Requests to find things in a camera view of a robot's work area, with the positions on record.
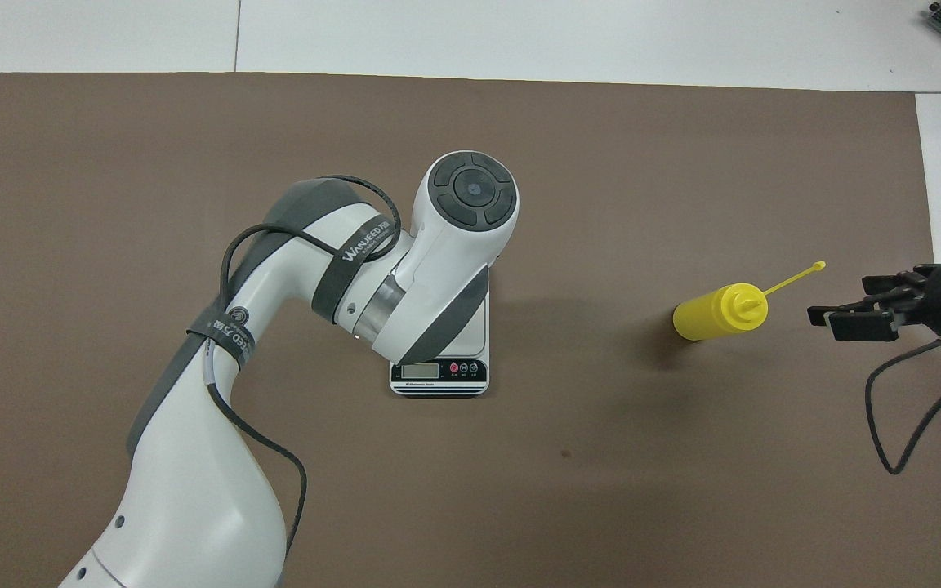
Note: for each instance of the silver digital kitchen scale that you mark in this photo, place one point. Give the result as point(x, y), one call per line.
point(438, 374)

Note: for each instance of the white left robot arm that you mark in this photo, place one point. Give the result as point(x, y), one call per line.
point(193, 490)

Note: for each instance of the brown table mat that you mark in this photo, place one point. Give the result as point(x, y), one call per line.
point(601, 506)

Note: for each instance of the yellow squeeze bottle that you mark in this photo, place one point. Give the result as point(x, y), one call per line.
point(711, 314)

